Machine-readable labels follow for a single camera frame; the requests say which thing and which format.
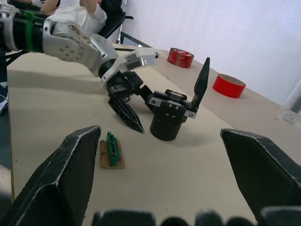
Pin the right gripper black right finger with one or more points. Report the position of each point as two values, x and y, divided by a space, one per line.
263 171

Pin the person in white shirt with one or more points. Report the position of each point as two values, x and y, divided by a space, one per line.
77 16

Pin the blue white packet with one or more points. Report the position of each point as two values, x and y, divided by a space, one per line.
2 99

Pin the brown cardboard piece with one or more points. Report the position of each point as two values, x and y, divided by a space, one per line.
104 160

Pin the black office chair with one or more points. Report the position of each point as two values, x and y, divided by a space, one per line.
115 14

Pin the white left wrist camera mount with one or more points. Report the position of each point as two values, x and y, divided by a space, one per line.
141 56

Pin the black workpiece gripper body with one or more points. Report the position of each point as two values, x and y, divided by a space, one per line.
167 124

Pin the red printed tape roll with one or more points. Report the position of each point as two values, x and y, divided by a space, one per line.
179 57

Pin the plain red tape roll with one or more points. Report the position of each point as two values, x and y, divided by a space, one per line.
225 88

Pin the clear plastic container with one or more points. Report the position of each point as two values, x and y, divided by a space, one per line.
291 113

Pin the green screw holder block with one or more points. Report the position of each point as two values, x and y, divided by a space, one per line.
112 150

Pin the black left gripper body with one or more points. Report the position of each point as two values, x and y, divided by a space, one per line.
122 84

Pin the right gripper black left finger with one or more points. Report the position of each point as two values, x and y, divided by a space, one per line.
54 183

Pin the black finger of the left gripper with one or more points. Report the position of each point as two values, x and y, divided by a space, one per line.
128 115
145 94

